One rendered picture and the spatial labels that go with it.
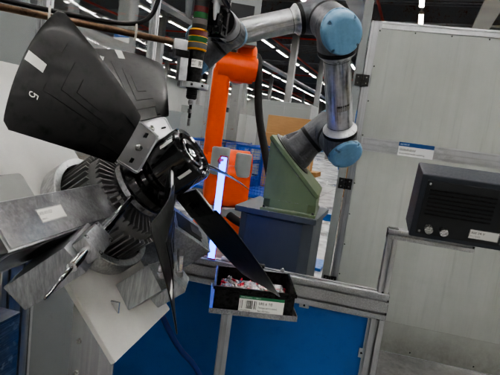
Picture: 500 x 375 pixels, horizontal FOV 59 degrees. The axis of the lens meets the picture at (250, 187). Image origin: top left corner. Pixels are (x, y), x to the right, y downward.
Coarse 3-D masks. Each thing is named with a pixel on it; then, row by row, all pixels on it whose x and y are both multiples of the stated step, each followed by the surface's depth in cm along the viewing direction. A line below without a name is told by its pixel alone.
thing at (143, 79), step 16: (96, 48) 102; (112, 64) 101; (128, 64) 104; (144, 64) 107; (160, 64) 112; (128, 80) 100; (144, 80) 102; (160, 80) 105; (144, 96) 99; (160, 96) 101; (144, 112) 96; (160, 112) 98
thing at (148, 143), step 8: (136, 128) 84; (144, 128) 85; (136, 136) 84; (152, 136) 87; (128, 144) 83; (136, 144) 84; (144, 144) 86; (152, 144) 87; (128, 152) 83; (136, 152) 85; (144, 152) 86; (120, 160) 82; (128, 160) 84; (136, 160) 85; (144, 160) 87; (128, 168) 84; (136, 168) 86
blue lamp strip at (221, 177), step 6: (222, 162) 135; (222, 168) 135; (222, 174) 136; (222, 180) 136; (222, 186) 136; (216, 192) 137; (216, 198) 137; (216, 204) 137; (210, 240) 139; (210, 246) 139; (210, 252) 139
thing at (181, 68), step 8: (176, 40) 94; (184, 40) 95; (176, 48) 94; (184, 48) 95; (176, 56) 95; (184, 56) 95; (184, 64) 96; (176, 72) 98; (184, 72) 96; (184, 80) 96; (200, 88) 96
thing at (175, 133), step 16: (160, 144) 88; (176, 144) 86; (192, 144) 93; (160, 160) 86; (176, 160) 85; (192, 160) 88; (128, 176) 87; (144, 176) 89; (160, 176) 87; (176, 176) 87; (192, 176) 87; (144, 192) 87; (176, 192) 90; (160, 208) 90
